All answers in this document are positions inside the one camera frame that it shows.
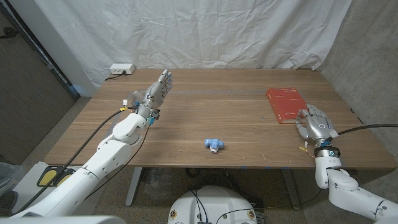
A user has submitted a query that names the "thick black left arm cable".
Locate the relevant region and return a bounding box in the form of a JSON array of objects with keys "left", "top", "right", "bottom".
[{"left": 12, "top": 107, "right": 137, "bottom": 215}]

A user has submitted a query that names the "grey metal table leg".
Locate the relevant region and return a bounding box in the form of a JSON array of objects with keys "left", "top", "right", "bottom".
[
  {"left": 125, "top": 167, "right": 143, "bottom": 207},
  {"left": 279, "top": 169, "right": 302, "bottom": 211}
]

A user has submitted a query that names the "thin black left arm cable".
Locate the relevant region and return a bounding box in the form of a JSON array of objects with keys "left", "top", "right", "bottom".
[{"left": 83, "top": 123, "right": 153, "bottom": 200}]

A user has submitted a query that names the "grey plastic bin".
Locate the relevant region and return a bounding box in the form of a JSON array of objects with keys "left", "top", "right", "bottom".
[{"left": 0, "top": 162, "right": 25, "bottom": 195}]

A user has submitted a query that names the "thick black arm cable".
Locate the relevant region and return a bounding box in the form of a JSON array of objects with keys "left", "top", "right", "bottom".
[
  {"left": 12, "top": 107, "right": 137, "bottom": 215},
  {"left": 337, "top": 123, "right": 398, "bottom": 136}
]

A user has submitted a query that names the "white power strip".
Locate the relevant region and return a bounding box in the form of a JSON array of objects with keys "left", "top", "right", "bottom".
[{"left": 109, "top": 63, "right": 136, "bottom": 75}]

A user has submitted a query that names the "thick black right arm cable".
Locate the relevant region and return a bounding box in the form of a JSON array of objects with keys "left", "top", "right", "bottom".
[{"left": 337, "top": 123, "right": 398, "bottom": 136}]

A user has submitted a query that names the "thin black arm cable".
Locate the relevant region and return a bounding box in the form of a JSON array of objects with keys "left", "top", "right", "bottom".
[
  {"left": 83, "top": 123, "right": 153, "bottom": 200},
  {"left": 223, "top": 188, "right": 323, "bottom": 224}
]

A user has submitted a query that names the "white pedal base plate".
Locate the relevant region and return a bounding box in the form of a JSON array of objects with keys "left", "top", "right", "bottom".
[{"left": 14, "top": 161, "right": 88, "bottom": 197}]

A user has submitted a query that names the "clear plastic cup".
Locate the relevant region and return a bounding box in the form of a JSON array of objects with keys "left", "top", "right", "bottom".
[{"left": 132, "top": 89, "right": 149, "bottom": 105}]

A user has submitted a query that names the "white wrinkled backdrop sheet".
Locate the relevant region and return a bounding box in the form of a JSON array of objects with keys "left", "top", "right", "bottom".
[{"left": 33, "top": 0, "right": 354, "bottom": 90}]

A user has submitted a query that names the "black power strip cord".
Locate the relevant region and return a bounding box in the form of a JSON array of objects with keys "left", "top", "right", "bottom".
[{"left": 104, "top": 71, "right": 127, "bottom": 82}]

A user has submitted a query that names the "yellow black foot pedal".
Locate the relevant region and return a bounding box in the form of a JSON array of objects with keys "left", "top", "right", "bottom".
[
  {"left": 55, "top": 172, "right": 76, "bottom": 187},
  {"left": 36, "top": 166, "right": 60, "bottom": 187}
]

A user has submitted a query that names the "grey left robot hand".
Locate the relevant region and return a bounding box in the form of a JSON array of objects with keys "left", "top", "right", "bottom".
[{"left": 136, "top": 69, "right": 174, "bottom": 119}]

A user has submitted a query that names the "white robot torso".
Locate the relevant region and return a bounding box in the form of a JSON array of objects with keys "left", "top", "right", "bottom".
[{"left": 167, "top": 185, "right": 258, "bottom": 224}]

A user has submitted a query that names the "blue toy camera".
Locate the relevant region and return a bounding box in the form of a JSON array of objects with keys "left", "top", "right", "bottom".
[{"left": 204, "top": 138, "right": 224, "bottom": 154}]

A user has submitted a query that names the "red notebook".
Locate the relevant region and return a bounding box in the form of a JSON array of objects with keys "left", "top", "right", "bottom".
[{"left": 266, "top": 87, "right": 308, "bottom": 124}]

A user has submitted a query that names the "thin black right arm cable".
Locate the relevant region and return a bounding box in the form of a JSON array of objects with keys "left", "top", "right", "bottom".
[{"left": 223, "top": 188, "right": 323, "bottom": 224}]

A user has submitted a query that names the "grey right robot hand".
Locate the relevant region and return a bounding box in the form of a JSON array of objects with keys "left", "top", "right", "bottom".
[{"left": 294, "top": 104, "right": 340, "bottom": 147}]

